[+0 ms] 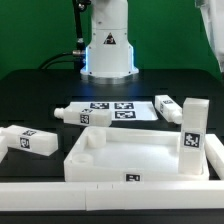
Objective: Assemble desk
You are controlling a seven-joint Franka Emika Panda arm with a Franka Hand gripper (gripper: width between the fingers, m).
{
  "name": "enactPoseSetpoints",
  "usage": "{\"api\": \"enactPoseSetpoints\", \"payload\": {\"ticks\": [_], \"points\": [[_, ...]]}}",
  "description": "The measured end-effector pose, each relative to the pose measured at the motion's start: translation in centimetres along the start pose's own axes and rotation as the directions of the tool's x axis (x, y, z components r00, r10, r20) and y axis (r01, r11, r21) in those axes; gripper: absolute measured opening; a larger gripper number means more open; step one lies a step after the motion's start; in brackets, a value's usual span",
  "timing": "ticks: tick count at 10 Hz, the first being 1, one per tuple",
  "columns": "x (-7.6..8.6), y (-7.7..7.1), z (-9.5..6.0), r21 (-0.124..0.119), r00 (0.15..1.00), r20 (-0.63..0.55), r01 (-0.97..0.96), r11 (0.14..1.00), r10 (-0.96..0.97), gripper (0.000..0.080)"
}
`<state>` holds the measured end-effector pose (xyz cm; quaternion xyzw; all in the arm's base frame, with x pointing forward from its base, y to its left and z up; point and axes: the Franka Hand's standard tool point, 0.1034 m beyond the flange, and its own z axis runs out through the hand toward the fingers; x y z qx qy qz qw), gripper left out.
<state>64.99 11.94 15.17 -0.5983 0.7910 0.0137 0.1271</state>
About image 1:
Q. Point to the white left obstacle bar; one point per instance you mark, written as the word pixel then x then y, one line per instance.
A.
pixel 3 147

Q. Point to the white sheet with tags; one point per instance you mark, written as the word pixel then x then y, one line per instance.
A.
pixel 124 110

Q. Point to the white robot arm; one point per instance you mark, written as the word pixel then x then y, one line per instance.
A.
pixel 109 57

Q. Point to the white front obstacle bar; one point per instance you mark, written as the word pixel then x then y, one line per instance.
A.
pixel 50 196

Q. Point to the white right obstacle bar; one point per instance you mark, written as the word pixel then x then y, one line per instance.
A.
pixel 215 154

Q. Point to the white obstacle bar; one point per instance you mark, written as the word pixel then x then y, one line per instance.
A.
pixel 215 154
pixel 50 196
pixel 3 147

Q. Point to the white desk top tray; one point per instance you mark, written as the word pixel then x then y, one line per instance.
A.
pixel 106 154

